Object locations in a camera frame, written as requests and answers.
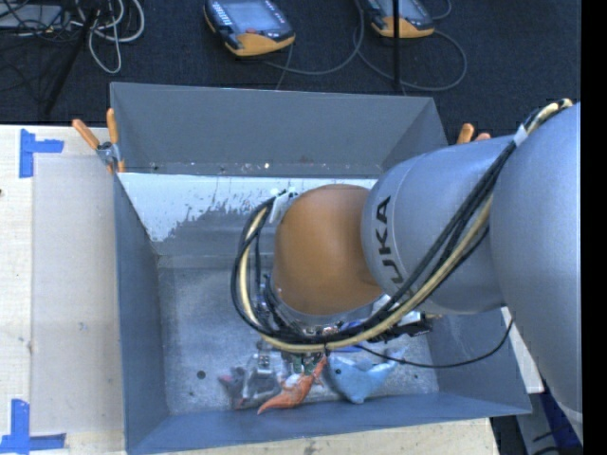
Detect grey metal bin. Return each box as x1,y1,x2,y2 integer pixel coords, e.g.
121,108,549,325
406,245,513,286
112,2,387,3
108,82,535,455

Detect blue toy dolphin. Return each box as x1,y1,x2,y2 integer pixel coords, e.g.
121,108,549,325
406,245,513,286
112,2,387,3
325,347,407,405

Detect orange toy dinosaur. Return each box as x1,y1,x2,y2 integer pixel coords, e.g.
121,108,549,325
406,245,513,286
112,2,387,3
257,355,329,416

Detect dark grey toy animal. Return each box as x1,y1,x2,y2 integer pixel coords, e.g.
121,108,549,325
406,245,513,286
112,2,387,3
216,365,257,410

